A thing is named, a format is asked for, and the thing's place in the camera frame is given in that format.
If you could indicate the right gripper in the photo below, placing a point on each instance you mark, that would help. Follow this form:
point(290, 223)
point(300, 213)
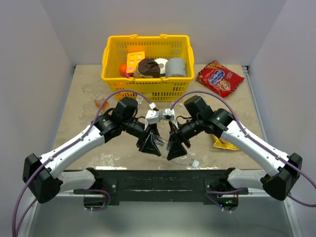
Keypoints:
point(177, 149)

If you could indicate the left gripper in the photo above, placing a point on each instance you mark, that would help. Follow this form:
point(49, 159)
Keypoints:
point(147, 142)

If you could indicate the clear bottle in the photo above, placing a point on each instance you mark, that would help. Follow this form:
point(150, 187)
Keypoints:
point(186, 160)
point(139, 99)
point(179, 106)

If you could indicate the orange tea bottle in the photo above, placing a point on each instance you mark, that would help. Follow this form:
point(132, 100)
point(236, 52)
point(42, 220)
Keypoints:
point(100, 102)

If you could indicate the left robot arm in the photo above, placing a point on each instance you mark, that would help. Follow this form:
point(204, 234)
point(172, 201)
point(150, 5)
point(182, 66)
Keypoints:
point(46, 175)

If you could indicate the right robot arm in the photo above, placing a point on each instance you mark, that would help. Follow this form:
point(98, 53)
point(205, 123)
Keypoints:
point(278, 172)

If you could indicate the yellow chips bag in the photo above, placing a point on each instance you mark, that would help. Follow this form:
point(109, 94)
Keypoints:
point(221, 144)

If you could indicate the brown wrapped package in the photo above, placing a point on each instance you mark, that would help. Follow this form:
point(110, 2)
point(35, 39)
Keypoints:
point(147, 68)

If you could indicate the yellow plastic shopping basket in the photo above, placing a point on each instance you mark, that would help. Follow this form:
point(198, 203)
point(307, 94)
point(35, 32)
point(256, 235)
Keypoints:
point(162, 46)

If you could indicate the grey tape roll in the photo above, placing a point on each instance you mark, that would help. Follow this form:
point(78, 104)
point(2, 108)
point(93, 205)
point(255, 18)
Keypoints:
point(175, 67)

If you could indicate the red snack bag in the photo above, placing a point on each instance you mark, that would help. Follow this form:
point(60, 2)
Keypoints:
point(219, 79)

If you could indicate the orange ball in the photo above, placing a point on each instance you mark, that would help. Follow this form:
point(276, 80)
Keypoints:
point(122, 69)

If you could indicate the white tape roll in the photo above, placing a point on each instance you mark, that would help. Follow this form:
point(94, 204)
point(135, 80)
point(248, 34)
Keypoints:
point(161, 63)

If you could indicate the orange juice carton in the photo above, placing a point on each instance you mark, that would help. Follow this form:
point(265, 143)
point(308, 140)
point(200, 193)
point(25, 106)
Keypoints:
point(132, 60)

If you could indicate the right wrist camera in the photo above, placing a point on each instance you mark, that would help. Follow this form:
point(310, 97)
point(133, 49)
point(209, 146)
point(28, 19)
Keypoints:
point(169, 115)

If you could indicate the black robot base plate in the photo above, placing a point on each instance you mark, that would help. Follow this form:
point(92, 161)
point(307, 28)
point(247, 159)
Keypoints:
point(192, 185)

